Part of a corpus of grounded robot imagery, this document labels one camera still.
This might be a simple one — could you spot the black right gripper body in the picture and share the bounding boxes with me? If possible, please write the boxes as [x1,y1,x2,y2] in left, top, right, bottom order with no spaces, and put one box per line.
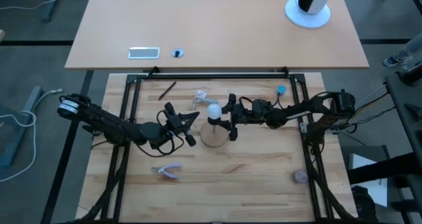
[227,93,255,142]

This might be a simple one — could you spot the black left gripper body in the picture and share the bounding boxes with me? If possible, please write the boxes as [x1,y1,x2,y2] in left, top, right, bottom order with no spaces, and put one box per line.
[164,101,198,148]

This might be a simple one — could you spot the white light bulb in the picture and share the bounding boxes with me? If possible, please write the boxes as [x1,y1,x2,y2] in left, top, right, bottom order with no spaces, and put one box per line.
[206,103,223,120]

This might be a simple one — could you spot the round wooden lamp base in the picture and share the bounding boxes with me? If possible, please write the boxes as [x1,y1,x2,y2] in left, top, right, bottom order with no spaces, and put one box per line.
[200,117,230,149]

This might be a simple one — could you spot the black pen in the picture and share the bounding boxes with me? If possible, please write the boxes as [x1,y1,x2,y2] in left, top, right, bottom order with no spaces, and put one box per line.
[158,81,177,101]

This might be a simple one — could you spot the grey crumpled ball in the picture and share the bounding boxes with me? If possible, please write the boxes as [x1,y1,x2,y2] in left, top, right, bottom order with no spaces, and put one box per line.
[293,169,309,184]

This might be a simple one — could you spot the light wooden desk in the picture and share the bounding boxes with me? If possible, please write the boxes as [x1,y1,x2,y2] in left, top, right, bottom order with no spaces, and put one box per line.
[65,0,370,70]

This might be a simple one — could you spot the white cylindrical stand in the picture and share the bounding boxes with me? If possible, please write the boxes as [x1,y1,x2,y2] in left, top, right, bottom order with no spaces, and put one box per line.
[284,0,336,30]

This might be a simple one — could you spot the white paper sheet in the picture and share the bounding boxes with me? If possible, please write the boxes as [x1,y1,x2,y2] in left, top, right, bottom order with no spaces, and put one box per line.
[348,153,388,208]

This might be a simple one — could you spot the black bag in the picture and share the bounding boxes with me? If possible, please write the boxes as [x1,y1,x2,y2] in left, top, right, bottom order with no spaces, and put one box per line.
[351,185,377,223]

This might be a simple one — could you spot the grey metal desk foot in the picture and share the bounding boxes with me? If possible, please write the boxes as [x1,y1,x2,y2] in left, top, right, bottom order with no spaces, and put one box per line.
[42,0,63,23]
[0,85,44,169]

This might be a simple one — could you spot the person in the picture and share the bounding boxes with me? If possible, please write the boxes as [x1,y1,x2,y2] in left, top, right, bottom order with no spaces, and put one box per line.
[382,31,422,72]

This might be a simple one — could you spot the black side table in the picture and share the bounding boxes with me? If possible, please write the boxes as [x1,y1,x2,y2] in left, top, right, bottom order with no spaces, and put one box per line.
[384,61,422,185]

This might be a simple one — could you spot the black aluminium frame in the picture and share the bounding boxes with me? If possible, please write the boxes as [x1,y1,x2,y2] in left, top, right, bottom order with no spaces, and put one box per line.
[62,70,363,224]

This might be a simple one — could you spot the purple handled pliers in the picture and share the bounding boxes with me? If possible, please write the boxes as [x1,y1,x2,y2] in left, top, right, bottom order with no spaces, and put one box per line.
[150,163,183,181]

